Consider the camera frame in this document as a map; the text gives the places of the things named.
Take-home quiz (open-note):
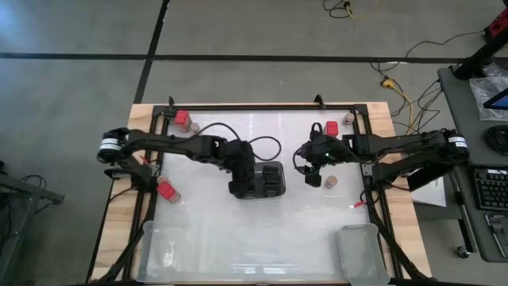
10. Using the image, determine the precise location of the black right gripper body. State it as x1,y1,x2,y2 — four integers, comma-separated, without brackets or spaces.
299,138,330,168

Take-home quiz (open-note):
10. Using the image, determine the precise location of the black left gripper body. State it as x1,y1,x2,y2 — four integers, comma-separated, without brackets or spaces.
229,157,258,190

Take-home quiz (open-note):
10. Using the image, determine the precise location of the red patterned spice tin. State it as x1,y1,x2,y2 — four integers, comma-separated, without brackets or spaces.
323,120,340,138
173,109,195,133
156,180,183,204

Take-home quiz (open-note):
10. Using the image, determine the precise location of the dark grey translucent bin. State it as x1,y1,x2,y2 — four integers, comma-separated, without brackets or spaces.
233,160,287,201

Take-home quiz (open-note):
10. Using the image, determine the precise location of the light grey plastic bin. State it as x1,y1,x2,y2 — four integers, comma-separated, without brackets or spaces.
335,222,392,286

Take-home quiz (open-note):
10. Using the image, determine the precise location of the clear plastic bin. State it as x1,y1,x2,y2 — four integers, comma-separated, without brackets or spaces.
137,220,187,284

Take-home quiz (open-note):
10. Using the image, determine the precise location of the white paper sheet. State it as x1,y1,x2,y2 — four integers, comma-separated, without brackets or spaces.
412,176,448,207

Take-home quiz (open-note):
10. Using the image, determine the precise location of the grey desk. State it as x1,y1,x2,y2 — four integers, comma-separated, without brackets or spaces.
436,65,508,263

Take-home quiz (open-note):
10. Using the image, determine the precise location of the clear plastic bag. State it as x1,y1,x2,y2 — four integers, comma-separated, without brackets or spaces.
469,75,508,122

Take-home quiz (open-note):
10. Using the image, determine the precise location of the black stand pole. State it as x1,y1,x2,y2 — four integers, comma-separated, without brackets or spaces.
453,37,508,80

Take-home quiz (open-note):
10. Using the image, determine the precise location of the black keyboard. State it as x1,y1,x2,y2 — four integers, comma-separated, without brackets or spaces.
473,166,508,212

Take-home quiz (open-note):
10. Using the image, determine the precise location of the blue screen tablet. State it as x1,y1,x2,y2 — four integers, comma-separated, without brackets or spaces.
483,87,508,110

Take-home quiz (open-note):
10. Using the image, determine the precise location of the red and black device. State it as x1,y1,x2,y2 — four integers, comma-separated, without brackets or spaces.
487,6,508,39

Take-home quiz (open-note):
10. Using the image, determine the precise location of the black metal stand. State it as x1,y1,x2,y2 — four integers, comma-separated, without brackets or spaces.
0,158,67,286

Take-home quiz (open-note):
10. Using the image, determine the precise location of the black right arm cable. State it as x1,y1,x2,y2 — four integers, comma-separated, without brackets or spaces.
292,145,310,172

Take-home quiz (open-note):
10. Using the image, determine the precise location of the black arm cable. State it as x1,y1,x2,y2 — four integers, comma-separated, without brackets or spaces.
186,122,283,163
292,145,310,172

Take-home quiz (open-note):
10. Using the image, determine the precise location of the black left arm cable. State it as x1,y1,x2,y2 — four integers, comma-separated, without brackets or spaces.
186,122,283,163

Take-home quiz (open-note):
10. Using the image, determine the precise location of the black metal table frame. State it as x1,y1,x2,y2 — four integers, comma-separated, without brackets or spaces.
85,95,433,286

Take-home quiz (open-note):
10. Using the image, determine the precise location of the yellow extension cord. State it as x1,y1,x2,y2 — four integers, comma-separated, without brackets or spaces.
379,77,416,138

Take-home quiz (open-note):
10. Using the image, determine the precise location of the black floor cable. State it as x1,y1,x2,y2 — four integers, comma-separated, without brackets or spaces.
321,0,355,20

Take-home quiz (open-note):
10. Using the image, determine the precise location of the coiled black cable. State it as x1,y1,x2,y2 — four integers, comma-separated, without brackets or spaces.
484,125,508,157

